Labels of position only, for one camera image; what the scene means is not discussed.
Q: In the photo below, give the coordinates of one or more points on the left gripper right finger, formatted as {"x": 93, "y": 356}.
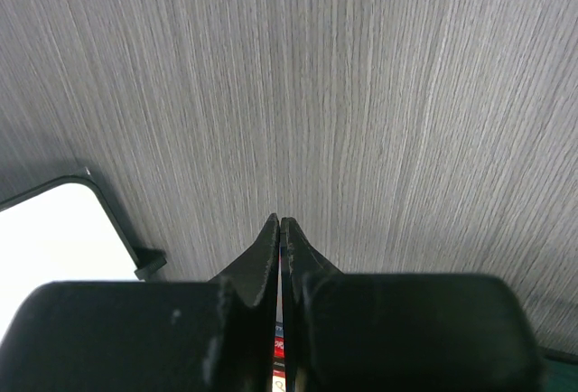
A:
{"x": 298, "y": 260}

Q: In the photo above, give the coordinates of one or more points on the teal laundry basket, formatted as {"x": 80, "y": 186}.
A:
{"x": 562, "y": 374}

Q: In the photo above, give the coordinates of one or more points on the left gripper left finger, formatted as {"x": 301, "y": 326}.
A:
{"x": 240, "y": 355}

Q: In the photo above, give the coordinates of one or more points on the white dry-erase board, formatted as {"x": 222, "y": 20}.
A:
{"x": 65, "y": 230}

